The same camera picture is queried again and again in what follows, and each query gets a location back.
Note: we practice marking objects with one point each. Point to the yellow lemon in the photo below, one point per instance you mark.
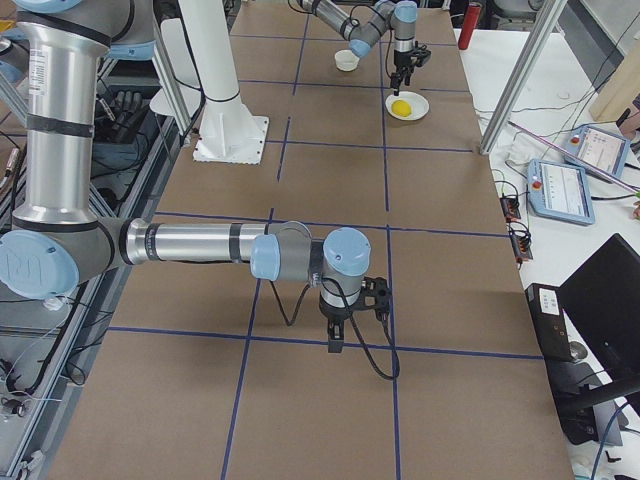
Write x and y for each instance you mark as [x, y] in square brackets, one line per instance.
[401, 108]

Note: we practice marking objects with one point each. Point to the white round plate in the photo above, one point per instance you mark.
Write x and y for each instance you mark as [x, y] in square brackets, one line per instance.
[419, 104]

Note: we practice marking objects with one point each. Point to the red bottle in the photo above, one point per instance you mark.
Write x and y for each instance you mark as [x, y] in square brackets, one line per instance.
[470, 20]

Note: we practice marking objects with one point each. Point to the near teach pendant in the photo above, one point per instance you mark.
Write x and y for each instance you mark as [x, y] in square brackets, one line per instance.
[560, 191]

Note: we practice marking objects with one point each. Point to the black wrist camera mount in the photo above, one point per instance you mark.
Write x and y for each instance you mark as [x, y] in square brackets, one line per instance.
[420, 55]
[376, 295]

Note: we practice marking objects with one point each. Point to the teach pendant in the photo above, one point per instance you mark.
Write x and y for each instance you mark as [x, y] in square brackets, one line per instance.
[560, 191]
[600, 148]

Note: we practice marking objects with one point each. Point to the black box device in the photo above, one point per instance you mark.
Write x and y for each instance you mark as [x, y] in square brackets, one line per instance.
[549, 322]

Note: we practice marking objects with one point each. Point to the aluminium frame post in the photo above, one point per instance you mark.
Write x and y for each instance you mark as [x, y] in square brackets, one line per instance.
[537, 38]

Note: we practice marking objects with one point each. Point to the black laptop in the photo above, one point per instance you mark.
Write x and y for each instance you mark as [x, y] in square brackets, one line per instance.
[601, 299]

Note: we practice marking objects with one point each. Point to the white bowl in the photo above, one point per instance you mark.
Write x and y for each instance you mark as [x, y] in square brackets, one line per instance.
[346, 61]

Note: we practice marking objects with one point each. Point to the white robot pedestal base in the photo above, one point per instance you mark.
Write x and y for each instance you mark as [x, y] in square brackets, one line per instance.
[200, 55]

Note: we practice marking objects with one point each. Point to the orange black usb hub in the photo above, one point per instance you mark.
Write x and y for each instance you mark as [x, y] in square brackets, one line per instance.
[510, 207]

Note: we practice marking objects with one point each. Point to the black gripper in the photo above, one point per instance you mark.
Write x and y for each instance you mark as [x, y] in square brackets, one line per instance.
[401, 60]
[334, 316]

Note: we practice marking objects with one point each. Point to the far teach pendant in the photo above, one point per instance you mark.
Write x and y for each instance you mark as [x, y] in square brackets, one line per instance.
[600, 148]

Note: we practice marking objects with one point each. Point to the brown paper table cover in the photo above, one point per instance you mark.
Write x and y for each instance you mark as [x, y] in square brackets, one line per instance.
[397, 342]

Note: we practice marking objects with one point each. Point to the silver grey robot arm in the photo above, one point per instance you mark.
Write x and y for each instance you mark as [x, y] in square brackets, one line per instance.
[56, 242]
[399, 17]

